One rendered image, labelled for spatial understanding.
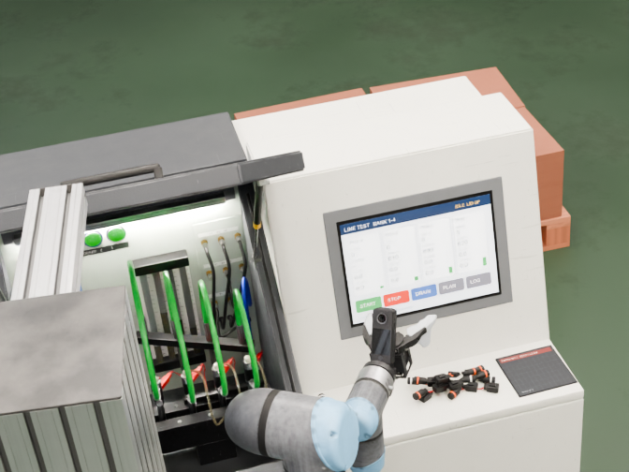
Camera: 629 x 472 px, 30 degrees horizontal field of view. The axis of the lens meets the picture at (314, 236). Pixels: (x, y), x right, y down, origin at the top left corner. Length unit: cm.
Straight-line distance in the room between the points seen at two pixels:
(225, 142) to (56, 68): 433
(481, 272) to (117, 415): 167
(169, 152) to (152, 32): 458
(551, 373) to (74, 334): 171
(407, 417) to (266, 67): 427
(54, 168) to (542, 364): 138
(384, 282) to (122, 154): 78
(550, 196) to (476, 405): 223
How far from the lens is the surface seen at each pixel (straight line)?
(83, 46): 766
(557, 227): 521
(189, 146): 316
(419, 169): 294
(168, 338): 314
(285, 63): 704
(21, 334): 169
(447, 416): 299
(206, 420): 305
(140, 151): 317
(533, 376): 310
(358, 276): 298
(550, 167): 504
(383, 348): 241
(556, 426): 312
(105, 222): 302
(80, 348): 164
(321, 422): 197
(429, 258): 301
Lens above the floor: 302
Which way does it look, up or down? 34 degrees down
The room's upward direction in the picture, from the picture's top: 6 degrees counter-clockwise
